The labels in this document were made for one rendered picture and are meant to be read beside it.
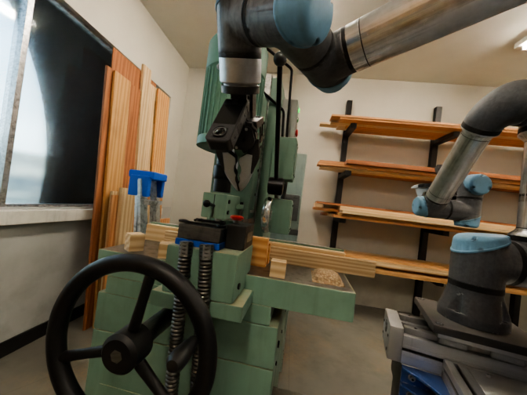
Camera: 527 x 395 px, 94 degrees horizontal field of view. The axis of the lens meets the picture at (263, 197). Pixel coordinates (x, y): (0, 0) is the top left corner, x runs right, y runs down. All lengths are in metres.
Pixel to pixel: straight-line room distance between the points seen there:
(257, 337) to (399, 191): 2.90
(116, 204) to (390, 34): 1.95
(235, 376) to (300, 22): 0.65
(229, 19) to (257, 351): 0.62
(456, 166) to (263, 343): 0.77
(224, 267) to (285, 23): 0.39
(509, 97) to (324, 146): 2.42
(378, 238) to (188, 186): 2.42
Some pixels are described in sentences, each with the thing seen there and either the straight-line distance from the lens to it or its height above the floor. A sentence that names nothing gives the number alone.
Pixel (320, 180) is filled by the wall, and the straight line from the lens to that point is 3.10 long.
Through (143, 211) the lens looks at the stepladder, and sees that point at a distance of 1.59.
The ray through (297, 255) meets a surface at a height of 0.93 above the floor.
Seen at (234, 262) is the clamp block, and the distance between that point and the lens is 0.46.
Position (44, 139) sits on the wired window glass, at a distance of 2.14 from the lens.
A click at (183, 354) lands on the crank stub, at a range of 0.38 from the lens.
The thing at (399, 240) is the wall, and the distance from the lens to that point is 3.33.
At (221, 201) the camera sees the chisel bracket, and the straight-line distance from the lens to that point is 0.68.
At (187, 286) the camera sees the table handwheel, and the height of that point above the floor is 0.92.
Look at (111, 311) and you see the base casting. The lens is 0.74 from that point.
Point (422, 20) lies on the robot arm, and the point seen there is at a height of 1.33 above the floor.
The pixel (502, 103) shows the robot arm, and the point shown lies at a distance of 0.92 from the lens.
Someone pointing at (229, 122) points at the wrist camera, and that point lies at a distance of 0.44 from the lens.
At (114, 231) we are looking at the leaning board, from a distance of 2.13.
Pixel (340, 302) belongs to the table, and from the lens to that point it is 0.57.
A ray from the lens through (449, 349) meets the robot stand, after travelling 0.86.
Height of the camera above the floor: 1.06
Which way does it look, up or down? 1 degrees up
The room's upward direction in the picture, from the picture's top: 7 degrees clockwise
